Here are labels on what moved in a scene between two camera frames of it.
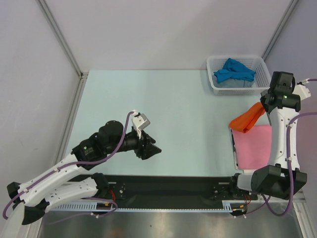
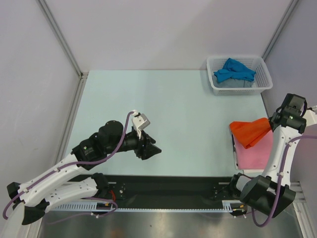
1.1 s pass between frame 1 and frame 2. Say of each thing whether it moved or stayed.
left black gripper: stayed
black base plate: stayed
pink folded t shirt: stayed
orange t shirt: moved
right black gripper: moved
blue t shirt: stayed
